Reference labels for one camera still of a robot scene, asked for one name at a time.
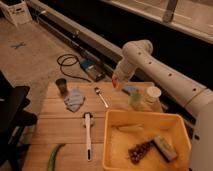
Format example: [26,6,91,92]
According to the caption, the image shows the blue small sponge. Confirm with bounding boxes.
[122,85,137,95]

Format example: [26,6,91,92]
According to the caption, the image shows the orange apple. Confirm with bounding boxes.
[112,78,118,89]

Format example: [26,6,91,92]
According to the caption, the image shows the yellow plastic bin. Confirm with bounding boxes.
[102,109,193,171]

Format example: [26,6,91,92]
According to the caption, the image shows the dark metal cup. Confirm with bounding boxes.
[55,78,68,96]

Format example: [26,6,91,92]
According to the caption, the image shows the green translucent cup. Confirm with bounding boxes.
[130,90,141,110]

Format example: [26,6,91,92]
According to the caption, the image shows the black coiled cable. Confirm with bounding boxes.
[56,53,92,83]

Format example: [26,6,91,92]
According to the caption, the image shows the light blue cloth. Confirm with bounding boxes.
[64,88,85,112]

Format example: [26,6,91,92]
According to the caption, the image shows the black chair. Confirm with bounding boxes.
[0,70,37,171]

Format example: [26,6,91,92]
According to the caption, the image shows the metal spoon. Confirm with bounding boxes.
[94,87,109,108]

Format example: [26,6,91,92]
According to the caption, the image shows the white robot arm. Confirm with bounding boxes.
[112,40,213,171]

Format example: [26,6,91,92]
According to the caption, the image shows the blue power box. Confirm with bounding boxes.
[80,59,105,82]

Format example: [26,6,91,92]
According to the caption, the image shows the dark grape bunch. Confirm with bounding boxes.
[128,142,152,164]

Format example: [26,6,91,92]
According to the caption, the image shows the white cardboard box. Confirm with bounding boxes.
[0,0,32,27]

